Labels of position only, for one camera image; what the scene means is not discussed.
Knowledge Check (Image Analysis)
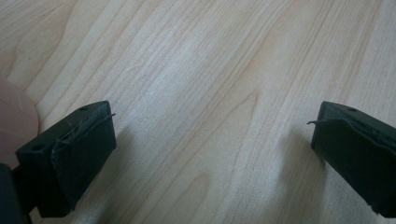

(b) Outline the pink round plate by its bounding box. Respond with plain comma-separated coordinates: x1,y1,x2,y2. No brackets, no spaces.
0,79,40,171

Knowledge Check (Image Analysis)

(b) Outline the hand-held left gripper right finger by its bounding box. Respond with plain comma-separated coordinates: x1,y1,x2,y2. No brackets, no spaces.
307,101,396,218

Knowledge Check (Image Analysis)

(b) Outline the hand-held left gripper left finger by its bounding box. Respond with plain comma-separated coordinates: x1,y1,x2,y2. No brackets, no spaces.
15,100,118,218

